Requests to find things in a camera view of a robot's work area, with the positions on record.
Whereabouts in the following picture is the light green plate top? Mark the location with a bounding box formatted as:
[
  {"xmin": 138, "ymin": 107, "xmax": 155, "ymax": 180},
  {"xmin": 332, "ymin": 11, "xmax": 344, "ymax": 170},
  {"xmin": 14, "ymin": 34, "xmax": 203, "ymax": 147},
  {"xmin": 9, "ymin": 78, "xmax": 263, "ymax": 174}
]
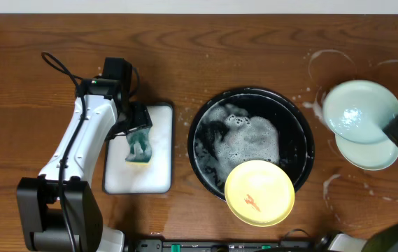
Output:
[{"xmin": 335, "ymin": 135, "xmax": 398, "ymax": 171}]

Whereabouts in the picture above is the yellow plate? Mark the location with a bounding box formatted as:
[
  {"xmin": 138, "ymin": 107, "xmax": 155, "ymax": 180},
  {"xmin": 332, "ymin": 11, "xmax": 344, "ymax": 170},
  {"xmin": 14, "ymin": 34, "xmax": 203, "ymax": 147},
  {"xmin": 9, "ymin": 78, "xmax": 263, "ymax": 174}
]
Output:
[{"xmin": 225, "ymin": 160, "xmax": 295, "ymax": 227}]

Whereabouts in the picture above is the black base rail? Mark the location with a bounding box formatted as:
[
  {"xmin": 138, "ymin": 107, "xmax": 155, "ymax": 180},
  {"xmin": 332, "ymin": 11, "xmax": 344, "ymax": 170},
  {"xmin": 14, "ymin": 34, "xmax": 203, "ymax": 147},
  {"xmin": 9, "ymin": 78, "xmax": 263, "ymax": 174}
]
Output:
[{"xmin": 123, "ymin": 234, "xmax": 326, "ymax": 252}]

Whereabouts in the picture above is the black rectangular soap tray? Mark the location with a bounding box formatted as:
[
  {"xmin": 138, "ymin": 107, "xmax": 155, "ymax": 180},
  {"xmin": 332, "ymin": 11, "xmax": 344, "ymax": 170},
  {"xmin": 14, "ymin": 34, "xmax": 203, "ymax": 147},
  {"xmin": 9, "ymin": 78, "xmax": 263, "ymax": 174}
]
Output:
[{"xmin": 103, "ymin": 103, "xmax": 173, "ymax": 194}]

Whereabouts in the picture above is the left black cable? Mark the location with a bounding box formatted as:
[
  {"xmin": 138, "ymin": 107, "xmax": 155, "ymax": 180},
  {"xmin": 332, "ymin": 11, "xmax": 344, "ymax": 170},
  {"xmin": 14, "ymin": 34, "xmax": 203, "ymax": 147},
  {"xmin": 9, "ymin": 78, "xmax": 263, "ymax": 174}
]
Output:
[{"xmin": 41, "ymin": 51, "xmax": 87, "ymax": 252}]

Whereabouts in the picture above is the black round tray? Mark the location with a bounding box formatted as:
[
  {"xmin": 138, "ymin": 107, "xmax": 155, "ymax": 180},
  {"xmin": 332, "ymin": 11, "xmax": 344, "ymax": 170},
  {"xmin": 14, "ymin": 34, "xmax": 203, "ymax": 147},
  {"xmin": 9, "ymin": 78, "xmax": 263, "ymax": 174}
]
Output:
[{"xmin": 187, "ymin": 87, "xmax": 315, "ymax": 200}]

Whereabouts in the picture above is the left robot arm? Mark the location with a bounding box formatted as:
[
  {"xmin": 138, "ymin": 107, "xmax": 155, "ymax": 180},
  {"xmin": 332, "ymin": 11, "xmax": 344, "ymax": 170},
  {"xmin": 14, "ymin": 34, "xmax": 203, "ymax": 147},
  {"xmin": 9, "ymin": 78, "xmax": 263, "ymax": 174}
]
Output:
[{"xmin": 16, "ymin": 52, "xmax": 152, "ymax": 251}]

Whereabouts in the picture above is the light green plate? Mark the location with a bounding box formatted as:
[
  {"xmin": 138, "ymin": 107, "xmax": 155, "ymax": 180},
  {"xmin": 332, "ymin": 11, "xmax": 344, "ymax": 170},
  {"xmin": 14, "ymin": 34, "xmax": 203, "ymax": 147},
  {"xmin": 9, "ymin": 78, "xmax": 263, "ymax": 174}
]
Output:
[
  {"xmin": 322, "ymin": 80, "xmax": 398, "ymax": 144},
  {"xmin": 335, "ymin": 135, "xmax": 398, "ymax": 171}
]

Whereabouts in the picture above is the green yellow sponge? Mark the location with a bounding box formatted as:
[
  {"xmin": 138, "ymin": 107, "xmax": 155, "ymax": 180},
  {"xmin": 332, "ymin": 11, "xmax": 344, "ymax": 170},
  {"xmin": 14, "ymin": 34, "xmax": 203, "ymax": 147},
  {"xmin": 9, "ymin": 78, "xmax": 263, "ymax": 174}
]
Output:
[{"xmin": 125, "ymin": 128, "xmax": 152, "ymax": 163}]

